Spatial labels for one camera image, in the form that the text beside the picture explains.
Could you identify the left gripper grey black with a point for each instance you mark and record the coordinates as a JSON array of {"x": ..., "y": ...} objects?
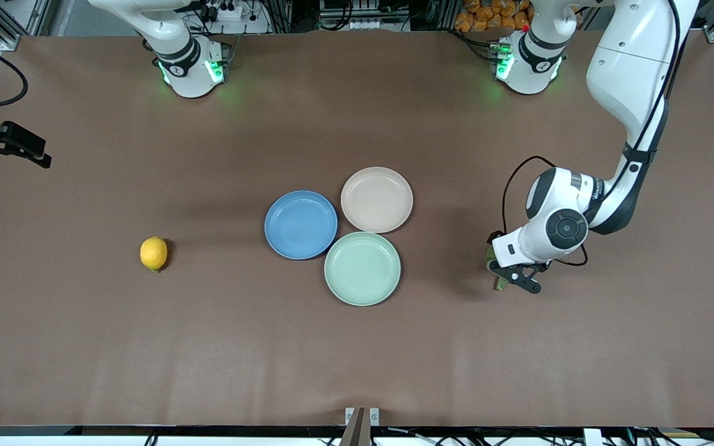
[{"x": 493, "y": 264}]

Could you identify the green lettuce leaf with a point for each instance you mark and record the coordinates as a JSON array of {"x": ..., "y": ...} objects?
[{"x": 501, "y": 284}]

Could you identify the yellow lemon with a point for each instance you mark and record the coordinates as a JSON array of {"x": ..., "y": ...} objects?
[{"x": 154, "y": 254}]

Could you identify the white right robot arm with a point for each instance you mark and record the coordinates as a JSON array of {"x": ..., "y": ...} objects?
[{"x": 189, "y": 68}]

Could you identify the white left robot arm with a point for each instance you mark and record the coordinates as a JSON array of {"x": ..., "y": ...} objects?
[{"x": 630, "y": 68}]

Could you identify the mint green round plate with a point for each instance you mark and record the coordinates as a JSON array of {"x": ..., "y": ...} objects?
[{"x": 362, "y": 269}]

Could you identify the pale beige round plate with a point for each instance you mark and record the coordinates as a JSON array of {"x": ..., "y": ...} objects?
[{"x": 377, "y": 199}]

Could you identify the brown bar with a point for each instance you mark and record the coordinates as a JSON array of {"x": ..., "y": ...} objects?
[{"x": 357, "y": 430}]

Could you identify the blue round plate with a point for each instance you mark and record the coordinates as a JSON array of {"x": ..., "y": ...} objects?
[{"x": 300, "y": 224}]

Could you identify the white power strip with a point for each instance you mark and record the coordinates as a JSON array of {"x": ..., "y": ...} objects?
[{"x": 233, "y": 25}]

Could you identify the white electronics unit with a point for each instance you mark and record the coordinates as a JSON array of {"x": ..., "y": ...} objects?
[{"x": 363, "y": 15}]

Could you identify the small metal bracket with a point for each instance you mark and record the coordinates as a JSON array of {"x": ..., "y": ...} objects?
[{"x": 374, "y": 416}]

